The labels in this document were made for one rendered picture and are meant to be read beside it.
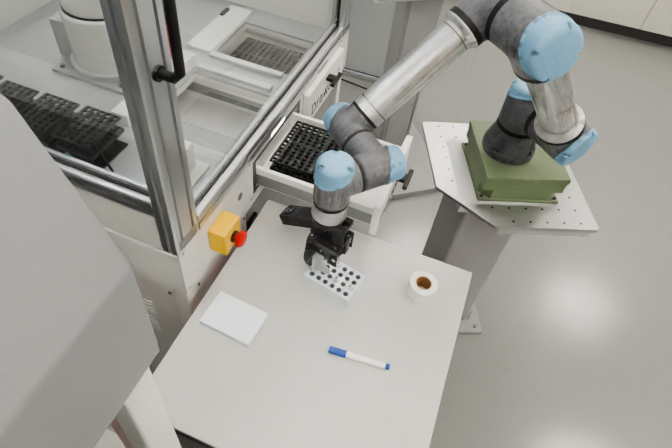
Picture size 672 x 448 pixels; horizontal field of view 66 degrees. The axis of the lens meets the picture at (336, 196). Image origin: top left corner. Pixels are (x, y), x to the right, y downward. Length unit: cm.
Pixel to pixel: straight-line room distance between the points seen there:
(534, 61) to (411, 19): 123
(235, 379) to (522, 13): 92
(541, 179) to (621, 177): 164
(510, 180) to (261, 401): 88
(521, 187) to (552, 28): 64
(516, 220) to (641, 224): 148
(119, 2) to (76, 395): 49
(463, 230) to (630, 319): 107
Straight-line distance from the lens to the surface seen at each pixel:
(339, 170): 97
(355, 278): 127
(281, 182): 134
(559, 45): 106
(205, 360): 121
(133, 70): 82
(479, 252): 183
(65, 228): 39
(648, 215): 305
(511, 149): 154
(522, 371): 222
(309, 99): 154
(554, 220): 162
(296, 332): 123
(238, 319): 123
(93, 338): 43
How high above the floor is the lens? 185
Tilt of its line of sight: 47 degrees down
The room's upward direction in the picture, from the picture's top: 8 degrees clockwise
